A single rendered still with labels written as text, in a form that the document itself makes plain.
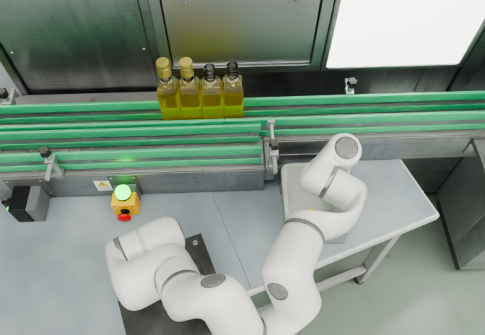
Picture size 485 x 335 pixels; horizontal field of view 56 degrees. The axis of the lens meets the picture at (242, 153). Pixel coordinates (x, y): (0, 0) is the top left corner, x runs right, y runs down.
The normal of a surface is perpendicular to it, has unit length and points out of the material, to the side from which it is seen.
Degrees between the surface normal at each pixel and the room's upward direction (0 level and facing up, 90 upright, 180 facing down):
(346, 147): 15
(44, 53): 90
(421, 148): 90
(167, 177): 90
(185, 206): 0
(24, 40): 90
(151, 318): 2
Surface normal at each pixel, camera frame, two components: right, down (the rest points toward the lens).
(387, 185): 0.00, -0.54
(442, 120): 0.04, 0.84
